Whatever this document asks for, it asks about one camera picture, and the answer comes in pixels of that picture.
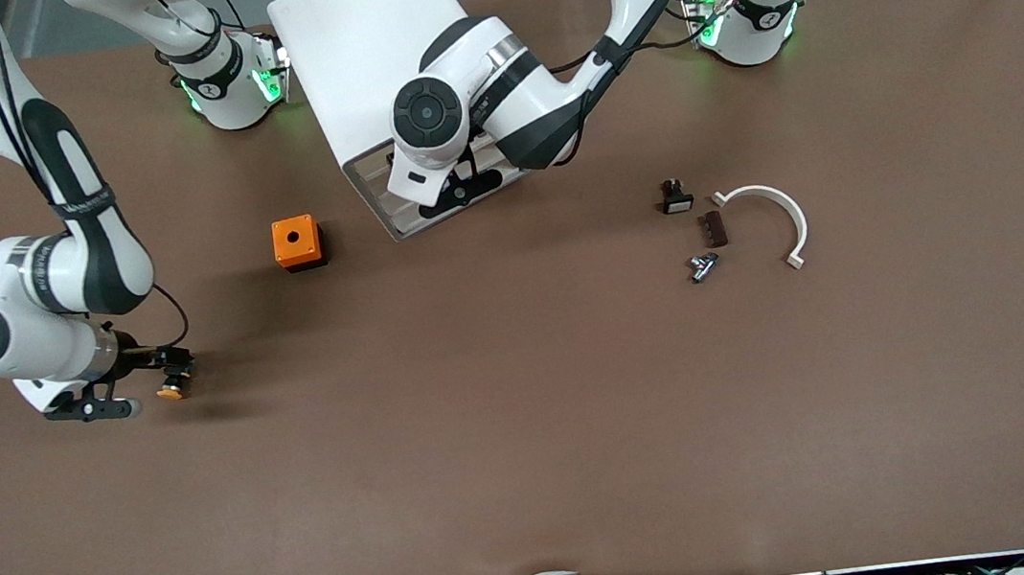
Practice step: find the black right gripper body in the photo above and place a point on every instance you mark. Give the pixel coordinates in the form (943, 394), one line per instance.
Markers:
(134, 357)

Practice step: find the white plastic tray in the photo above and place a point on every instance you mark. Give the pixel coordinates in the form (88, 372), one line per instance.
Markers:
(373, 166)

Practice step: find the small metal tee fitting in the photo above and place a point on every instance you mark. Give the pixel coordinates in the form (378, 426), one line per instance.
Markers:
(704, 268)

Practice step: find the dark brown small part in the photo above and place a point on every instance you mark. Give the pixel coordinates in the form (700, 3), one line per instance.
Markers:
(713, 230)

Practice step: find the orange button enclosure box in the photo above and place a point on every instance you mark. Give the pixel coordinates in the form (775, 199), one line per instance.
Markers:
(295, 240)

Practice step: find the black switch with white face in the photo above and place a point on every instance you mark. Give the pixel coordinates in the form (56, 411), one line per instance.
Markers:
(677, 199)

